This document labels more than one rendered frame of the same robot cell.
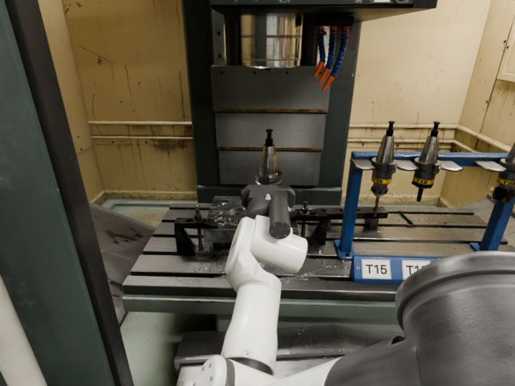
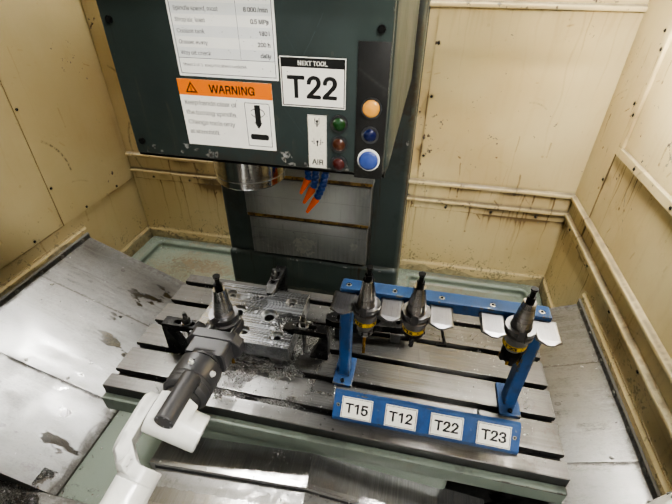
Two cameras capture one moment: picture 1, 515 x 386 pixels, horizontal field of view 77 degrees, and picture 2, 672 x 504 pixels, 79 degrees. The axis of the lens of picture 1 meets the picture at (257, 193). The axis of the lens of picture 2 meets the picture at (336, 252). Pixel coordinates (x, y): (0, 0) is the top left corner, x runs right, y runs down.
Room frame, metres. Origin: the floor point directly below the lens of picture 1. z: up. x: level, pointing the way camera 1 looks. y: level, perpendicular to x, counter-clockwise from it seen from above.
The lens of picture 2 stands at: (0.11, -0.37, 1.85)
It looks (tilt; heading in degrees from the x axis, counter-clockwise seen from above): 35 degrees down; 10
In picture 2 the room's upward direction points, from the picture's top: straight up
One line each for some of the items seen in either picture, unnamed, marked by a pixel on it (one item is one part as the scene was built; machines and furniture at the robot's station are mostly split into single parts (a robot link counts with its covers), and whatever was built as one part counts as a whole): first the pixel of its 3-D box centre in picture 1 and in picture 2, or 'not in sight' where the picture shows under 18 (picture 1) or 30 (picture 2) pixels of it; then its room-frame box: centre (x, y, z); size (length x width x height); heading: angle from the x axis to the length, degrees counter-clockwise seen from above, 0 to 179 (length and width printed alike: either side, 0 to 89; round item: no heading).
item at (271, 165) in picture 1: (268, 158); (221, 300); (0.71, -0.03, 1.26); 0.04 x 0.04 x 0.07
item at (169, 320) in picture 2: (197, 230); (186, 331); (0.86, 0.19, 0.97); 0.13 x 0.03 x 0.15; 88
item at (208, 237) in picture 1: (252, 217); (254, 318); (0.96, 0.02, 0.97); 0.29 x 0.23 x 0.05; 88
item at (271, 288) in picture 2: not in sight; (276, 285); (1.11, -0.01, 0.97); 0.13 x 0.03 x 0.15; 178
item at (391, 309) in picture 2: (405, 165); (391, 310); (0.80, -0.39, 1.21); 0.07 x 0.05 x 0.01; 178
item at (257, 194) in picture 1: (267, 206); (205, 359); (0.61, -0.02, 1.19); 0.13 x 0.12 x 0.10; 88
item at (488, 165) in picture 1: (491, 166); (492, 325); (0.79, -0.61, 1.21); 0.07 x 0.05 x 0.01; 178
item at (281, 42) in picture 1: (270, 41); (248, 151); (0.94, -0.04, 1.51); 0.16 x 0.16 x 0.12
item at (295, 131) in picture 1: (270, 129); (306, 198); (1.38, -0.05, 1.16); 0.48 x 0.05 x 0.51; 88
